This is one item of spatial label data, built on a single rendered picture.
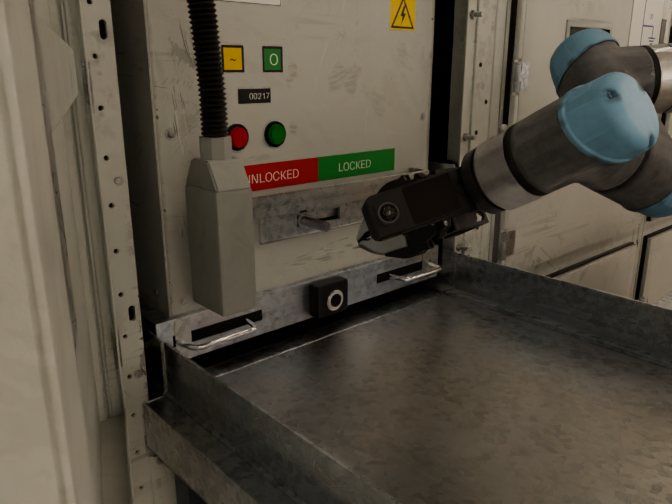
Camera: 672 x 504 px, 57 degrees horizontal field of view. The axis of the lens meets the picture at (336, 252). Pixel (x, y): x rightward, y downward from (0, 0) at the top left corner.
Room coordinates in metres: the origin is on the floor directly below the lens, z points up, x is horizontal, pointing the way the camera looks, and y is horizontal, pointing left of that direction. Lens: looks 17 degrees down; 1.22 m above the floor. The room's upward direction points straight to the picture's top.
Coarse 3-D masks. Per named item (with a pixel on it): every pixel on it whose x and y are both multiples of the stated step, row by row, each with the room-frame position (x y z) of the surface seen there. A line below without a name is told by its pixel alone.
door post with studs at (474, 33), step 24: (456, 0) 1.08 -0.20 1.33; (480, 0) 1.05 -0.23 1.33; (456, 24) 1.08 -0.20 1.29; (480, 24) 1.05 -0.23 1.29; (456, 48) 1.08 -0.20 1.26; (480, 48) 1.05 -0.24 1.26; (456, 72) 1.07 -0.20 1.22; (480, 72) 1.06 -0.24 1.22; (456, 96) 1.07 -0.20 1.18; (480, 96) 1.06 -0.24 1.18; (456, 120) 1.07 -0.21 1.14; (480, 120) 1.06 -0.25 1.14; (456, 144) 1.07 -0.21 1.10; (480, 216) 1.07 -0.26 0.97; (456, 240) 1.04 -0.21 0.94
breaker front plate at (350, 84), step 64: (320, 0) 0.88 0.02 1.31; (384, 0) 0.96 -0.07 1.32; (192, 64) 0.75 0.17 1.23; (256, 64) 0.81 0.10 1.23; (320, 64) 0.88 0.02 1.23; (384, 64) 0.97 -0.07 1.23; (192, 128) 0.75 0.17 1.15; (256, 128) 0.81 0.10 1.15; (320, 128) 0.88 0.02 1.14; (384, 128) 0.97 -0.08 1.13; (256, 192) 0.81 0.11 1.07; (256, 256) 0.80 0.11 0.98; (320, 256) 0.88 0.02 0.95; (384, 256) 0.97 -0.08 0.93
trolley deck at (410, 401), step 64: (384, 320) 0.89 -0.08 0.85; (448, 320) 0.89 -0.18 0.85; (512, 320) 0.89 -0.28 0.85; (256, 384) 0.69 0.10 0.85; (320, 384) 0.69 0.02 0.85; (384, 384) 0.69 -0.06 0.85; (448, 384) 0.69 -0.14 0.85; (512, 384) 0.69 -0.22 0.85; (576, 384) 0.69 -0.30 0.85; (640, 384) 0.69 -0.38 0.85; (192, 448) 0.55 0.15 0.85; (384, 448) 0.55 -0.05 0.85; (448, 448) 0.55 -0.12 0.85; (512, 448) 0.55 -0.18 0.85; (576, 448) 0.55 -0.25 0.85; (640, 448) 0.55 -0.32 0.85
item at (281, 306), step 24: (360, 264) 0.93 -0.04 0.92; (384, 264) 0.96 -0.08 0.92; (408, 264) 0.99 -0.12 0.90; (288, 288) 0.82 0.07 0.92; (360, 288) 0.92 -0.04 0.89; (384, 288) 0.96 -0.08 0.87; (144, 312) 0.73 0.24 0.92; (192, 312) 0.73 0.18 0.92; (240, 312) 0.77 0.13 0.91; (264, 312) 0.80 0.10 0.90; (288, 312) 0.82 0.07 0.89; (168, 336) 0.70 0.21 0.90; (192, 336) 0.72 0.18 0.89; (216, 336) 0.74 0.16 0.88
